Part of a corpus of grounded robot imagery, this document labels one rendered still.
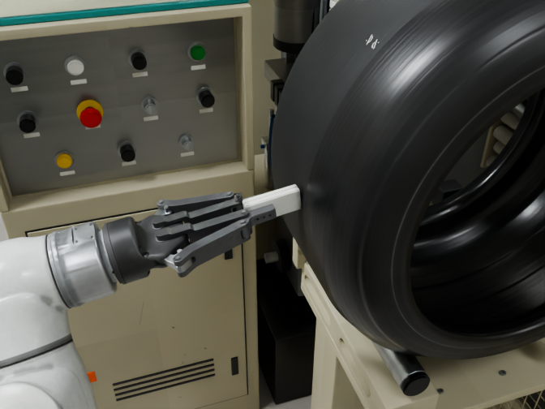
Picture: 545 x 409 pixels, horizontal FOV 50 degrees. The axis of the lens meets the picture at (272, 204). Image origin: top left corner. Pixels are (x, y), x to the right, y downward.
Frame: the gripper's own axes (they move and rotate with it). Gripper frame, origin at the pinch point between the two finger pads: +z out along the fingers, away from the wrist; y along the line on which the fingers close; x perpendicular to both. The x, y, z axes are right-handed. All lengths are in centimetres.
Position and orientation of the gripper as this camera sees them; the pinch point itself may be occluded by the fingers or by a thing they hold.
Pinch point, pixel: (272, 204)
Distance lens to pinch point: 71.9
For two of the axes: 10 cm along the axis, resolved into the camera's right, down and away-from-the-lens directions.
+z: 9.4, -2.9, 1.7
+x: 1.4, 7.8, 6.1
